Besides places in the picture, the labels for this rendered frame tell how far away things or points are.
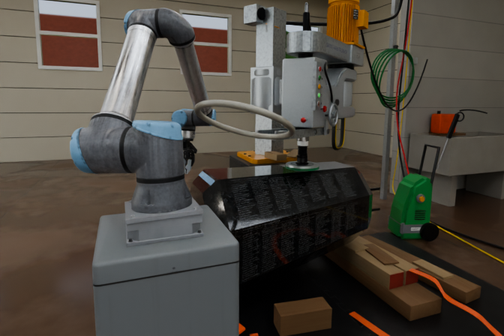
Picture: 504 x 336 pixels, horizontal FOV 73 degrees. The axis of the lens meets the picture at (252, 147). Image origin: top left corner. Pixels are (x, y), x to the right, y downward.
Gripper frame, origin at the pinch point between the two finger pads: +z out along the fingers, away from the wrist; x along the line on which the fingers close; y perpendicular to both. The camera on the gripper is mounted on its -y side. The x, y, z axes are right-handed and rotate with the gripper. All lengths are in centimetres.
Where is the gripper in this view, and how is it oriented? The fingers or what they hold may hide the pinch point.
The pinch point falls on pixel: (187, 172)
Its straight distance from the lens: 206.0
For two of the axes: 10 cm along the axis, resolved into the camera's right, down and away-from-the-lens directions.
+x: 9.6, 0.8, -2.5
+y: -2.6, 0.6, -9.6
